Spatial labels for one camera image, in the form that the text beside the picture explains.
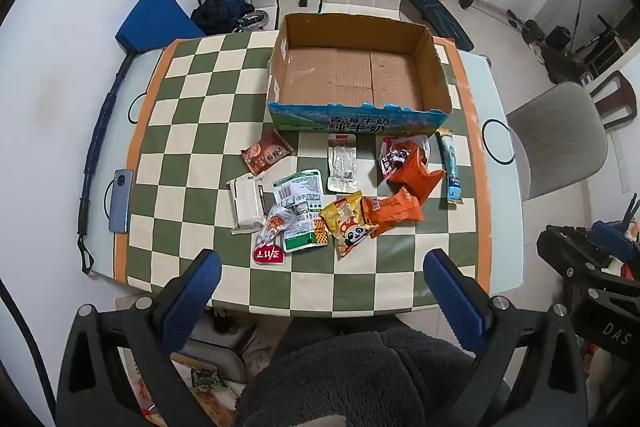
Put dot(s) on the dark cloth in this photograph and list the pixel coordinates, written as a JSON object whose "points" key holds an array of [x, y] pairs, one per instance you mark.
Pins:
{"points": [[220, 12]]}

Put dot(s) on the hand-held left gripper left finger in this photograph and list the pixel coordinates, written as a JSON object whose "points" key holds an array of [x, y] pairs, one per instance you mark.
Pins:
{"points": [[195, 302]]}

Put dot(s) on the grey plastic container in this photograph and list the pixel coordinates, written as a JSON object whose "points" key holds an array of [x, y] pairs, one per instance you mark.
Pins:
{"points": [[220, 347]]}

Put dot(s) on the blue cushion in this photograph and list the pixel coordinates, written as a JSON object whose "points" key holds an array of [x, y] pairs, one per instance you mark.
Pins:
{"points": [[155, 17]]}

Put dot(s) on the black bag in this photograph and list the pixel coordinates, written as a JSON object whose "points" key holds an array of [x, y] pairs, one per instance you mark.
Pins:
{"points": [[567, 57]]}

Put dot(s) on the black exercise bench pad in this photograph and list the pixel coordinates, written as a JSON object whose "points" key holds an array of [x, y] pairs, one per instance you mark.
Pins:
{"points": [[440, 14]]}

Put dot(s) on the green white snack packet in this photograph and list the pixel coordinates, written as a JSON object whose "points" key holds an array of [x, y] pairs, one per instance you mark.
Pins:
{"points": [[300, 197]]}

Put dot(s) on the blue grey smartphone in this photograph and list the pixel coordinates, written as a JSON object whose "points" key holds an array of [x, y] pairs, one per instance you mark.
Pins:
{"points": [[121, 202]]}

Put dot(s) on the yellow panda snack packet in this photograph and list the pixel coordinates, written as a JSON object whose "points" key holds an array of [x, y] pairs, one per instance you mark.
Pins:
{"points": [[345, 222]]}

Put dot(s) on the clear packet with red base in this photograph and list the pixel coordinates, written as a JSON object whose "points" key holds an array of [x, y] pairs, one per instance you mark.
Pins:
{"points": [[270, 252]]}

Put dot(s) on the brown red snack packet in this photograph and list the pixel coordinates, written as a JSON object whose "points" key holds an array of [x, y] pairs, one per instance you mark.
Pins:
{"points": [[265, 153]]}

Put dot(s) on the blue stick snack packet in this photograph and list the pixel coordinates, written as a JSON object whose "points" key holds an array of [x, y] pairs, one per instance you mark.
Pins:
{"points": [[450, 167]]}

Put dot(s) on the blue spring exercise bar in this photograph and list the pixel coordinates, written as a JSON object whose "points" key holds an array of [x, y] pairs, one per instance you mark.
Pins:
{"points": [[97, 132]]}

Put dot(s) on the clear packet with red header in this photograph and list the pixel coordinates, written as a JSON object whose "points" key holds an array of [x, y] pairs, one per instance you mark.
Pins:
{"points": [[342, 167]]}

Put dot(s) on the green white checkered tablecloth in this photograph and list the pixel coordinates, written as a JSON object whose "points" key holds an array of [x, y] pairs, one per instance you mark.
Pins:
{"points": [[200, 107]]}

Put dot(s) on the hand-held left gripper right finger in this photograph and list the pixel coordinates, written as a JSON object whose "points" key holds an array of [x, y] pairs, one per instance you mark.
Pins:
{"points": [[450, 302]]}

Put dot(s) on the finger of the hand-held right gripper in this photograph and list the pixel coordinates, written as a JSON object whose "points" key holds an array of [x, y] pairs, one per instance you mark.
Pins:
{"points": [[615, 237], [575, 252]]}

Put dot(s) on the brown wooden chair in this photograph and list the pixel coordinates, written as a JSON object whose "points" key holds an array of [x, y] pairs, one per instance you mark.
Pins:
{"points": [[617, 99]]}

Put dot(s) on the cardboard box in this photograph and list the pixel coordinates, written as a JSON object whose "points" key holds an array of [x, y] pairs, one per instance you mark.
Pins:
{"points": [[350, 72]]}

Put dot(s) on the red-white snack packet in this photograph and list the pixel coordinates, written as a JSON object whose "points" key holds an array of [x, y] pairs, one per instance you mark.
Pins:
{"points": [[392, 159]]}

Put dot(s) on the orange snack packet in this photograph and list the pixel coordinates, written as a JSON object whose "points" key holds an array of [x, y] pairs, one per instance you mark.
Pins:
{"points": [[416, 176], [395, 209]]}

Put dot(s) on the grey upholstered chair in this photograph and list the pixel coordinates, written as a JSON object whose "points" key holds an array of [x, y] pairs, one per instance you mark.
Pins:
{"points": [[555, 132]]}

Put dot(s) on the person's dark fleece clothing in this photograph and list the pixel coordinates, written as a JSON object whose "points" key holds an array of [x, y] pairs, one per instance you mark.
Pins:
{"points": [[360, 377]]}

